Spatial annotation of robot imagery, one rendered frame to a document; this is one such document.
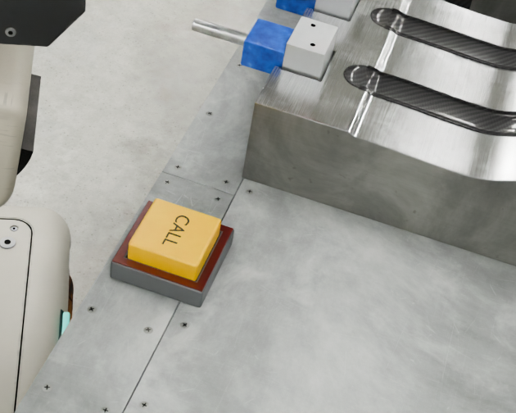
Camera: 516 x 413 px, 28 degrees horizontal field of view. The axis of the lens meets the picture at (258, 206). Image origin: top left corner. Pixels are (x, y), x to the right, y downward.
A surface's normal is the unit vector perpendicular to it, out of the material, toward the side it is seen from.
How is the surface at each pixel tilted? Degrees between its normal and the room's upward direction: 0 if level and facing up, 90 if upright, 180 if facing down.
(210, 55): 0
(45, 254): 17
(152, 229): 0
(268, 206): 0
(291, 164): 90
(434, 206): 90
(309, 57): 90
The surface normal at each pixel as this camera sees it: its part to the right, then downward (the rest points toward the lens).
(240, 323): 0.14, -0.71
